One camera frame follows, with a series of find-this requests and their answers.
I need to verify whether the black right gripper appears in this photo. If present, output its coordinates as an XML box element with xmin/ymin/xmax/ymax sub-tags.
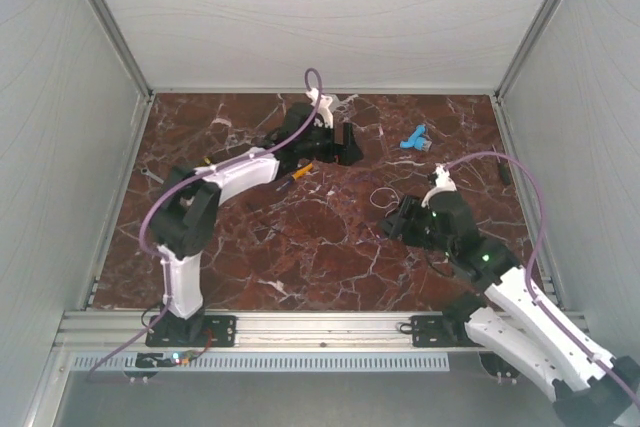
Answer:
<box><xmin>378</xmin><ymin>192</ymin><xmax>454</xmax><ymax>256</ymax></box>

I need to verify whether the aluminium front rail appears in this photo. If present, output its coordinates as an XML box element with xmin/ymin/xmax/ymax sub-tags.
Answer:
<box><xmin>54</xmin><ymin>309</ymin><xmax>596</xmax><ymax>354</ymax></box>

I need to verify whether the small grey wrench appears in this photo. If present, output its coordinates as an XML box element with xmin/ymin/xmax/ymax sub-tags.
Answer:
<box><xmin>140</xmin><ymin>168</ymin><xmax>163</xmax><ymax>184</ymax></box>

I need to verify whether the grey slotted cable duct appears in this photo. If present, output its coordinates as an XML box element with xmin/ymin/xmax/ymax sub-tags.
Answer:
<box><xmin>98</xmin><ymin>351</ymin><xmax>450</xmax><ymax>373</ymax></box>

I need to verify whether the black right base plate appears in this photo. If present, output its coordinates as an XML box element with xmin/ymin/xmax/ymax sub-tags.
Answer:
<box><xmin>409</xmin><ymin>315</ymin><xmax>475</xmax><ymax>348</ymax></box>

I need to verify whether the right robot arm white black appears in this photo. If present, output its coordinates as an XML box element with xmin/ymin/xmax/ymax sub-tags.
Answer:
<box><xmin>378</xmin><ymin>191</ymin><xmax>639</xmax><ymax>426</ymax></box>

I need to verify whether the dark screwdriver right edge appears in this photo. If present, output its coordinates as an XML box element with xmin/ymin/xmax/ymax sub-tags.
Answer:
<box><xmin>495</xmin><ymin>156</ymin><xmax>512</xmax><ymax>186</ymax></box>

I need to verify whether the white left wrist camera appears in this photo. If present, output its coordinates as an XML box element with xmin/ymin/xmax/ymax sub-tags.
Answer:
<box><xmin>306</xmin><ymin>88</ymin><xmax>339</xmax><ymax>128</ymax></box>

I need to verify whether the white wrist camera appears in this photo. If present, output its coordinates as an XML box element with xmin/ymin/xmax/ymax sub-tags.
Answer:
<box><xmin>306</xmin><ymin>88</ymin><xmax>339</xmax><ymax>128</ymax></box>
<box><xmin>421</xmin><ymin>164</ymin><xmax>457</xmax><ymax>208</ymax></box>

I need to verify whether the aluminium corner post left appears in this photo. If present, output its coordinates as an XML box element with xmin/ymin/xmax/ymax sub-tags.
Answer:
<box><xmin>88</xmin><ymin>0</ymin><xmax>153</xmax><ymax>97</ymax></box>

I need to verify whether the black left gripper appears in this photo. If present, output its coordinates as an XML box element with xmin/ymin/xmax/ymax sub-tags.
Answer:
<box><xmin>299</xmin><ymin>119</ymin><xmax>365</xmax><ymax>168</ymax></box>

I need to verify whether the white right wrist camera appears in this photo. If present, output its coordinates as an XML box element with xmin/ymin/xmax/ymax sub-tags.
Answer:
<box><xmin>421</xmin><ymin>164</ymin><xmax>457</xmax><ymax>208</ymax></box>

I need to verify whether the blue plastic connector piece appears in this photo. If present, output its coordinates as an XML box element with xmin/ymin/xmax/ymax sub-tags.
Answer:
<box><xmin>399</xmin><ymin>124</ymin><xmax>432</xmax><ymax>152</ymax></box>

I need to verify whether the orange handled screwdriver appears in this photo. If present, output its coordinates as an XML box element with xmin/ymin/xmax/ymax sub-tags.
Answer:
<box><xmin>276</xmin><ymin>163</ymin><xmax>313</xmax><ymax>192</ymax></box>

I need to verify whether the aluminium corner post right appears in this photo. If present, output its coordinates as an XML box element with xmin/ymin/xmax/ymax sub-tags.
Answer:
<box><xmin>494</xmin><ymin>0</ymin><xmax>562</xmax><ymax>99</ymax></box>

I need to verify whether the aluminium corner post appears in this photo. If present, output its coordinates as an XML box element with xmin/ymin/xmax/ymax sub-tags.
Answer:
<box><xmin>494</xmin><ymin>0</ymin><xmax>562</xmax><ymax>99</ymax></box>
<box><xmin>88</xmin><ymin>0</ymin><xmax>153</xmax><ymax>97</ymax></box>

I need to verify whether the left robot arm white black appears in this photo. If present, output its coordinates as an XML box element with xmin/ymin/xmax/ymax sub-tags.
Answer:
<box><xmin>148</xmin><ymin>102</ymin><xmax>364</xmax><ymax>345</ymax></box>

